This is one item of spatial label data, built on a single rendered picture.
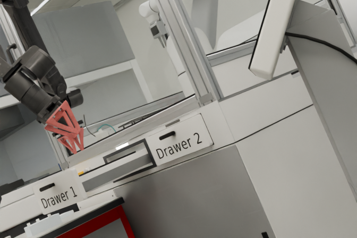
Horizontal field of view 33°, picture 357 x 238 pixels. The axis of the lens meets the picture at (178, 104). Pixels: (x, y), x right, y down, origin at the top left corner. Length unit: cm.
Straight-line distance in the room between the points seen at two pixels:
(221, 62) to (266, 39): 76
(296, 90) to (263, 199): 48
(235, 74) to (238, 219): 48
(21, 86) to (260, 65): 57
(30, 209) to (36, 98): 158
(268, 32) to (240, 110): 77
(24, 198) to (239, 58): 138
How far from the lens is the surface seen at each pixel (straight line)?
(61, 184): 211
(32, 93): 147
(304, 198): 212
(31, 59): 149
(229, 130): 194
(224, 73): 200
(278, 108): 214
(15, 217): 296
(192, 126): 201
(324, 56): 144
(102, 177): 211
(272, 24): 126
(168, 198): 225
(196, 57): 195
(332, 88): 144
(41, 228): 239
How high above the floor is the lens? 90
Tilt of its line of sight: 3 degrees up
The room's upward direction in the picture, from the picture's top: 23 degrees counter-clockwise
